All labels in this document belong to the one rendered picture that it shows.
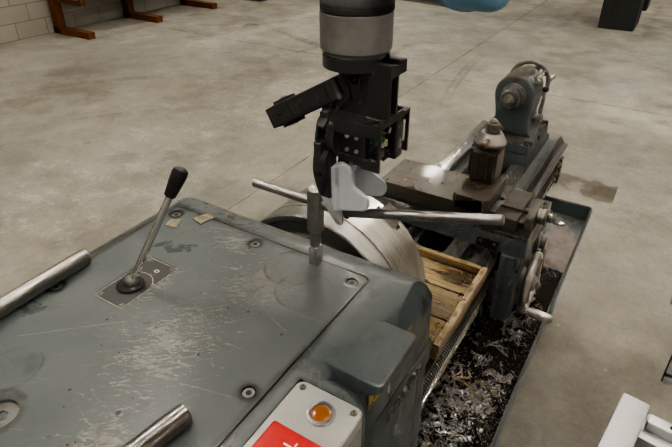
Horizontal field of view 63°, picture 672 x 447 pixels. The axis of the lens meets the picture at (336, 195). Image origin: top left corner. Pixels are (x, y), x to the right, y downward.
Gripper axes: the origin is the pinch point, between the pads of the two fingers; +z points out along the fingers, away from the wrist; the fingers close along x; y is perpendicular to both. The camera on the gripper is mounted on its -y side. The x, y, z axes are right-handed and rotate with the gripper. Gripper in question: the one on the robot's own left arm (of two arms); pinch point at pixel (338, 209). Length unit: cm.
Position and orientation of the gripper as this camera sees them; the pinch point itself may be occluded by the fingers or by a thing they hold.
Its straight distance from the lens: 68.2
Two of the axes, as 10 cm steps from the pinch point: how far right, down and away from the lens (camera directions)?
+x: 5.3, -4.2, 7.4
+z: 0.0, 8.7, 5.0
